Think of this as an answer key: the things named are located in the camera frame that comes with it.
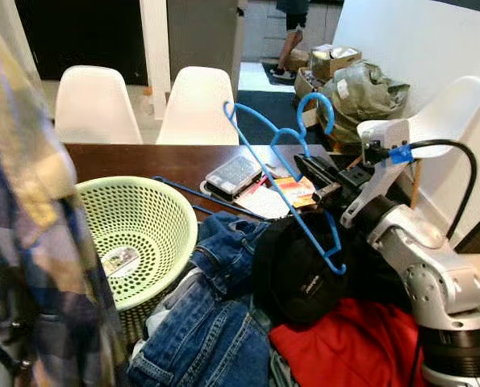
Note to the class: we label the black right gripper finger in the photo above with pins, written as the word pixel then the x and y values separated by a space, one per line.
pixel 327 193
pixel 314 168

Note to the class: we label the grey green bag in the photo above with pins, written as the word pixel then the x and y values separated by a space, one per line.
pixel 369 97

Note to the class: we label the basket label sticker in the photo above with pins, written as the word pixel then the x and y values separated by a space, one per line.
pixel 121 262

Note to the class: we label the light green plastic basket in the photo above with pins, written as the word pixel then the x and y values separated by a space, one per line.
pixel 143 214

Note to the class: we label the white plastic chair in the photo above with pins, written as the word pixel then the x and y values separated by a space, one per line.
pixel 198 109
pixel 453 113
pixel 94 105

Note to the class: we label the person in dark clothes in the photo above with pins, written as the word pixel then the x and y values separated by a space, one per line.
pixel 294 16

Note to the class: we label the dark blue hanger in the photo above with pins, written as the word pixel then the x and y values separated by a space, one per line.
pixel 207 197

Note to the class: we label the grey calculator device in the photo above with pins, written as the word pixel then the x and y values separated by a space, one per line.
pixel 233 173

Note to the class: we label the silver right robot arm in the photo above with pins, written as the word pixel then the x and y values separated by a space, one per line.
pixel 433 274

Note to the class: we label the blue denim jeans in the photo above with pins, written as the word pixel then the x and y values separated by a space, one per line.
pixel 199 339

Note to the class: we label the paper booklets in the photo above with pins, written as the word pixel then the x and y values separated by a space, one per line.
pixel 260 205

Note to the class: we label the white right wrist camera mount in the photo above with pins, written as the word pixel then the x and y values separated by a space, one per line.
pixel 375 184

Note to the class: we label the dark blue floor rug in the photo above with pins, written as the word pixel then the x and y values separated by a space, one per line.
pixel 260 121

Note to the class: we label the yellow grey plaid shirt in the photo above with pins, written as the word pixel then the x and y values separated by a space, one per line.
pixel 38 242

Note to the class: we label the light blue plastic hanger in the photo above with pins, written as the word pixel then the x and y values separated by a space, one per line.
pixel 279 185

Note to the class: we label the small cardboard box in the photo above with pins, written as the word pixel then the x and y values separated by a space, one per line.
pixel 306 85

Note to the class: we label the open cardboard box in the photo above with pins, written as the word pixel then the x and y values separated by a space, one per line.
pixel 336 63

